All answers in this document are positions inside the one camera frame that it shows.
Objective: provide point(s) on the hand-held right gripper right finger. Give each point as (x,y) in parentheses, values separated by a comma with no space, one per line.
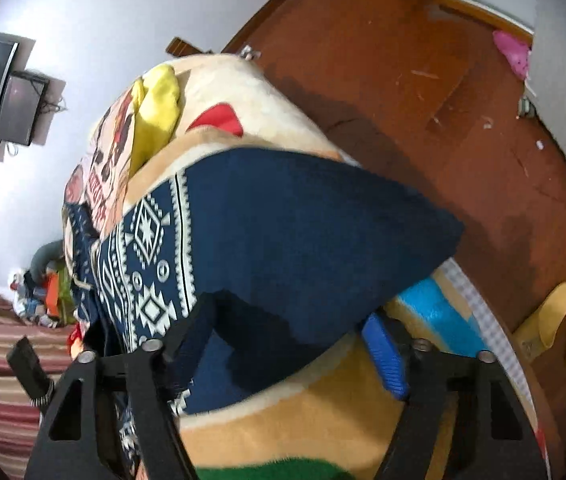
(388,355)

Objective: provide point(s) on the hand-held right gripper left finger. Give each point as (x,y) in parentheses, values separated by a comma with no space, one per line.
(138,375)

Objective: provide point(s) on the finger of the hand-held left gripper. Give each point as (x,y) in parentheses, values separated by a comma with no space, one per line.
(25,360)

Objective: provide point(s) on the navy patterned knit sweater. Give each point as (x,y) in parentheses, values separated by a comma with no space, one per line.
(288,220)

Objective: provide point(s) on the red cloth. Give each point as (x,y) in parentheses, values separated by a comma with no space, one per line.
(75,340)

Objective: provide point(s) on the pile of colourful clutter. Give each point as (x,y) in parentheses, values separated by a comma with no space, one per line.
(43,300)

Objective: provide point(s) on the checked bed sheet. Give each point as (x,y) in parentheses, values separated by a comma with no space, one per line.
(493,320)

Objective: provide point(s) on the yellow slipper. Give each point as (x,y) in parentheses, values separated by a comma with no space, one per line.
(545,320)

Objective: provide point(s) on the yellow cloth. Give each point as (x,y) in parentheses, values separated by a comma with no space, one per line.
(155,110)

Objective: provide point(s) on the printed plush blanket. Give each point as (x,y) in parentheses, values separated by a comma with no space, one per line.
(263,95)

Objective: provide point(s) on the pink plastic bag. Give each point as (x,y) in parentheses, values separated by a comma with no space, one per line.
(513,55)

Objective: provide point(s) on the small dark wall screen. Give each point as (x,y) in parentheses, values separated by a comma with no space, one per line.
(20,110)

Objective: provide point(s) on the wooden door frame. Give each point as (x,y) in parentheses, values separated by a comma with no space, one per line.
(483,12)

